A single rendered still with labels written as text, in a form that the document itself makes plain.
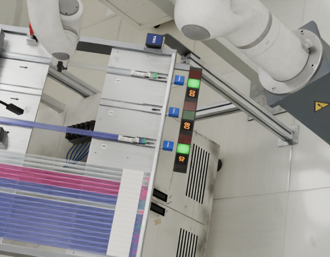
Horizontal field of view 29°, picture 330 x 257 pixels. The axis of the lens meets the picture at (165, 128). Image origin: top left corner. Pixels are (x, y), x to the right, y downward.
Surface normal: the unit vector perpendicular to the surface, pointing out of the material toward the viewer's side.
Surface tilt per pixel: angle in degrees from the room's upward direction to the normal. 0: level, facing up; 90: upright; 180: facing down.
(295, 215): 0
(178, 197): 90
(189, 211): 90
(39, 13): 51
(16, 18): 90
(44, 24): 56
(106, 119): 42
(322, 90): 90
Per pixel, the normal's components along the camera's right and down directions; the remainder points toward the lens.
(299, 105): 0.10, 0.80
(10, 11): 0.74, -0.16
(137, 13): -0.16, 0.90
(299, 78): -0.65, -0.40
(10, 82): 0.01, -0.40
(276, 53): 0.35, 0.60
